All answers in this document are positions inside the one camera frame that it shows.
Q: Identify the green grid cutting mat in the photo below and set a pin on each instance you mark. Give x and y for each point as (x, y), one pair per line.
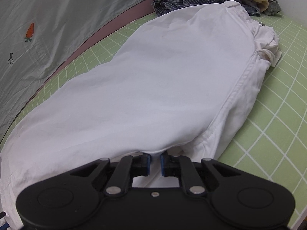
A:
(272, 142)

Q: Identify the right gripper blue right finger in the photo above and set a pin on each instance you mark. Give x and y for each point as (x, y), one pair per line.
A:
(164, 161)

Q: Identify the grey green ribbed garment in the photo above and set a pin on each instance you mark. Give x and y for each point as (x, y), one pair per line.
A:
(273, 8)

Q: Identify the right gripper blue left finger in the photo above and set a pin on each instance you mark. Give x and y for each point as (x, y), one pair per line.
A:
(146, 164)

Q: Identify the cream yellow garment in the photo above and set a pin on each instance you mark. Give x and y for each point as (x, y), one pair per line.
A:
(262, 4)

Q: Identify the grey printed bed sheet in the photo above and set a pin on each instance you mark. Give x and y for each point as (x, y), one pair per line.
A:
(38, 36)

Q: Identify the white trousers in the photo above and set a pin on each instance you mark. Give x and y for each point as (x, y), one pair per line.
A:
(185, 81)

